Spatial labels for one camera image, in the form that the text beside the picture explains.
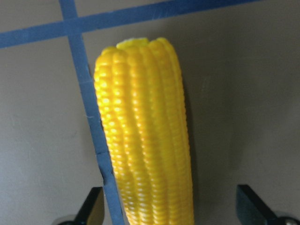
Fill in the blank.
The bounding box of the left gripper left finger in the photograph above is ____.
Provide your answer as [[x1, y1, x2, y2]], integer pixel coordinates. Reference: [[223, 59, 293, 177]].
[[74, 187, 105, 225]]

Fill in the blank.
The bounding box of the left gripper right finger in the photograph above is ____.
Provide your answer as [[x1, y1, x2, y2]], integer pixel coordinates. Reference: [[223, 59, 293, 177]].
[[236, 185, 278, 225]]

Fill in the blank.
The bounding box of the yellow corn cob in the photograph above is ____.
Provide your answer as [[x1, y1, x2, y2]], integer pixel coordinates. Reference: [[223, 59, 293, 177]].
[[94, 37, 195, 225]]

